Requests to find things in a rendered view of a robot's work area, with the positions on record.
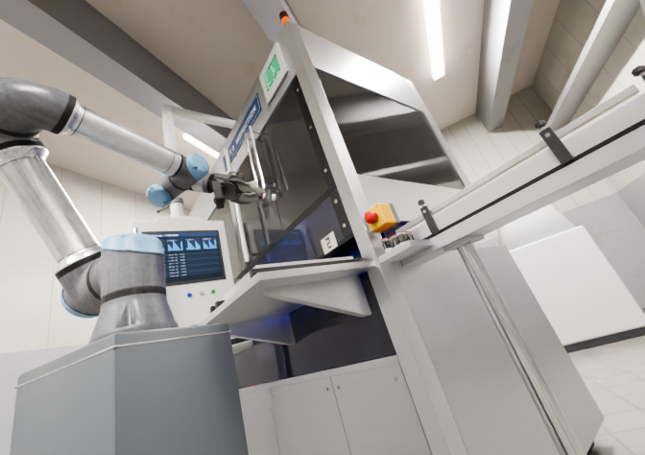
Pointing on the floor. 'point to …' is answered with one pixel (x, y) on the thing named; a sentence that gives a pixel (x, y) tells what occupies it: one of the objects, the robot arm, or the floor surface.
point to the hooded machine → (572, 280)
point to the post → (344, 170)
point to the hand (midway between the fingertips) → (260, 196)
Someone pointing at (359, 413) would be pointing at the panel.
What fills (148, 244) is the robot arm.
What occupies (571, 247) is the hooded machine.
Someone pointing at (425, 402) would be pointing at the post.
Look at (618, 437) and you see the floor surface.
